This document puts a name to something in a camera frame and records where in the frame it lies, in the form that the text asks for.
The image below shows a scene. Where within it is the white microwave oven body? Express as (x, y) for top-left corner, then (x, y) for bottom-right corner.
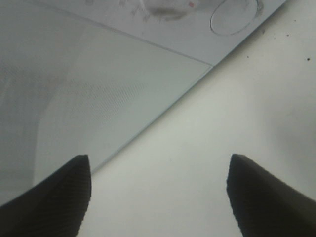
(39, 0), (283, 66)

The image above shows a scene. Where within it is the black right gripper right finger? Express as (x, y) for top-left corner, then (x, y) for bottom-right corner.
(227, 154), (316, 237)

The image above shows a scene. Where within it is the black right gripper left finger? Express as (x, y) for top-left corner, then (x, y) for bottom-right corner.
(0, 155), (92, 237)

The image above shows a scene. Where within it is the round white door button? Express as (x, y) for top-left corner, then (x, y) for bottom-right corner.
(210, 0), (258, 36)

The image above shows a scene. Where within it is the white timer knob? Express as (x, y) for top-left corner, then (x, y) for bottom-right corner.
(139, 0), (205, 20)

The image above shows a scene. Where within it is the white microwave door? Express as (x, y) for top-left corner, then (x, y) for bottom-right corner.
(0, 0), (211, 192)

